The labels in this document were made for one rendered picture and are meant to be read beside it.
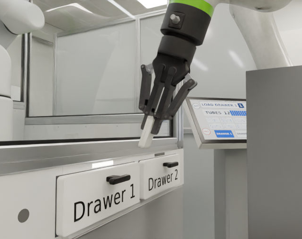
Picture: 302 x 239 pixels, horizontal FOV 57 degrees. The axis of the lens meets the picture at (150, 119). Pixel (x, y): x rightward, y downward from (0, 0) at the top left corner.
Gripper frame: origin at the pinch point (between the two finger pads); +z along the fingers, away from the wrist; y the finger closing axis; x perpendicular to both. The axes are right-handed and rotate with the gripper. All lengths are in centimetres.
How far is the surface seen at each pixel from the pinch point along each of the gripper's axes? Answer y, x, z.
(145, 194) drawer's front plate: -3.4, 18.2, 20.1
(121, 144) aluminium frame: -9.9, 7.9, 7.2
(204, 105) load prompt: -16, 87, -9
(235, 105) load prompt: -4, 100, -15
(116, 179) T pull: -2.8, -2.1, 11.9
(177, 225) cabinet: 1, 48, 37
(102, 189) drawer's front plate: -5.2, -2.1, 15.6
